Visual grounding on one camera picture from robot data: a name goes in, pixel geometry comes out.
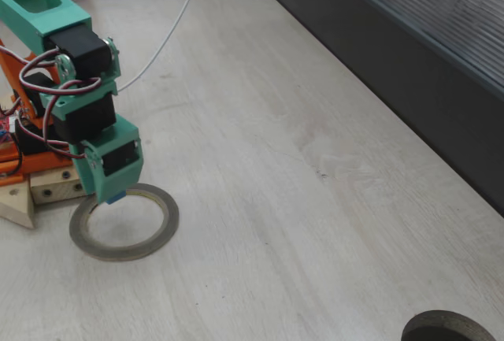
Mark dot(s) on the green gripper with servo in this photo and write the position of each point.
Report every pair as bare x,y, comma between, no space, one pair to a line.
120,158

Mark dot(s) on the small blue cube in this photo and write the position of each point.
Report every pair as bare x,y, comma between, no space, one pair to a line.
117,198

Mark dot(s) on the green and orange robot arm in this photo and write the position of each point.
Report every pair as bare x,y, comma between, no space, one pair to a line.
59,18

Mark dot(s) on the rectangular wooden base block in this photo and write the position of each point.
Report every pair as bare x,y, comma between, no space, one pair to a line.
51,191

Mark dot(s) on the triangular wooden block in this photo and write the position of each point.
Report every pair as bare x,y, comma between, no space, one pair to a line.
13,207

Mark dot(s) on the dark frosted desk partition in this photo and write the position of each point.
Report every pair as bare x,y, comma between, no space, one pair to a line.
393,41

